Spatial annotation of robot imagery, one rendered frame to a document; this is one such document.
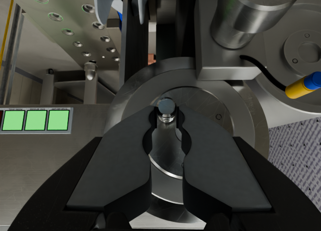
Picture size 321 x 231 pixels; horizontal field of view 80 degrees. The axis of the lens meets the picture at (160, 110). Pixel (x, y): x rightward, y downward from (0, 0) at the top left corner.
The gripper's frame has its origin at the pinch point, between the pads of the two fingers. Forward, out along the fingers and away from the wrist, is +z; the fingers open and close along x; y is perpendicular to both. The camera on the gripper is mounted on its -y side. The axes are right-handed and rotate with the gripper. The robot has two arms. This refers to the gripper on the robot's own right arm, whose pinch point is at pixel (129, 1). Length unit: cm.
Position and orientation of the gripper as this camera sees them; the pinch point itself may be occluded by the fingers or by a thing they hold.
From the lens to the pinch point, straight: 26.9
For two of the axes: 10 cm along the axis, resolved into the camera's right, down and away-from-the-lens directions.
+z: 0.3, 2.1, 9.8
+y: 0.0, 9.8, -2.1
